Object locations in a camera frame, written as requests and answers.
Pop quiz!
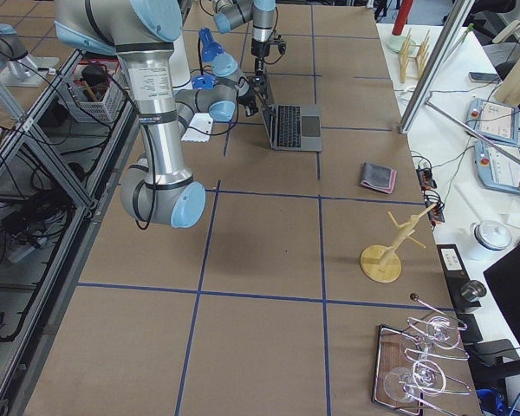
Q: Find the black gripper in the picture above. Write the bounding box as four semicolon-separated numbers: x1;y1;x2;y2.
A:
237;86;259;116
250;41;269;76

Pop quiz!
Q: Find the grey laptop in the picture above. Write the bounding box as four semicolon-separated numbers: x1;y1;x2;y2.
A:
262;76;323;152

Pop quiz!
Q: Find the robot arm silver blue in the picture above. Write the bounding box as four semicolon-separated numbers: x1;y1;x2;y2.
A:
212;0;280;76
55;1;258;228

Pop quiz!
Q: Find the blue desk lamp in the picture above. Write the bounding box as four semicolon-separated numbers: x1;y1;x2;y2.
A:
192;28;224;89

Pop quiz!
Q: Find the green glass plate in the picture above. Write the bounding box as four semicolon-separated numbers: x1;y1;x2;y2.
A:
387;35;406;53

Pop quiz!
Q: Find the wooden dish rack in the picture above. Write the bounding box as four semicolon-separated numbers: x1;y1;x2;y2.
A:
398;32;430;84

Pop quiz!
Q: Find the red cylinder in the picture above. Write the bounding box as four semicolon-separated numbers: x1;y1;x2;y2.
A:
392;0;413;36

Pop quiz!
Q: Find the grey pink folded cloth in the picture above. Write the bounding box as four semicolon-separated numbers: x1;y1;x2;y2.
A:
360;162;397;194

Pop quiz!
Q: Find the white basket with tools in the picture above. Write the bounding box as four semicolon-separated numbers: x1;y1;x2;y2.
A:
67;59;122;123

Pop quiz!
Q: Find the black power strip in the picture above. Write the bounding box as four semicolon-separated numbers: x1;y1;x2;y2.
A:
416;167;445;226

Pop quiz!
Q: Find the brown paper table cover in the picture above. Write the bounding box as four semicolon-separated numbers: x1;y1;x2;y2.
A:
25;5;450;415

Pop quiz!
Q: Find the wooden mug tree stand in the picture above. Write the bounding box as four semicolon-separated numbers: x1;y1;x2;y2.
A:
360;203;436;283

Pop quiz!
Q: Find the smartphone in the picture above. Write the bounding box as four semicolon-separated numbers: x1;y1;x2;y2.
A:
468;71;501;84

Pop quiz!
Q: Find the upper teach pendant tablet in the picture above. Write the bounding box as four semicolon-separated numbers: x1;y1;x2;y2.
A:
466;98;520;144

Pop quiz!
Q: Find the teach pendant tablet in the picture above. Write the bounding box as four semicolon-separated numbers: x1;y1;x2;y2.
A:
474;140;520;194
466;98;520;144

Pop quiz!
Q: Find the lower teach pendant tablet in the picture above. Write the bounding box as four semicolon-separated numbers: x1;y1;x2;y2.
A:
474;140;520;194

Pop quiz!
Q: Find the black box with label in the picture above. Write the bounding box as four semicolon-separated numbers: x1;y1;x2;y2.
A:
437;244;483;344

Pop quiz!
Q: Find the white kettle pot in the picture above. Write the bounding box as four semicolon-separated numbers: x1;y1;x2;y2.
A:
467;220;512;260

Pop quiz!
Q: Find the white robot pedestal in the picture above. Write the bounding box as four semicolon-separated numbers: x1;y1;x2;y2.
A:
169;30;213;144

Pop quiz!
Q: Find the aluminium frame post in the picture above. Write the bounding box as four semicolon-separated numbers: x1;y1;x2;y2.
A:
399;0;474;134

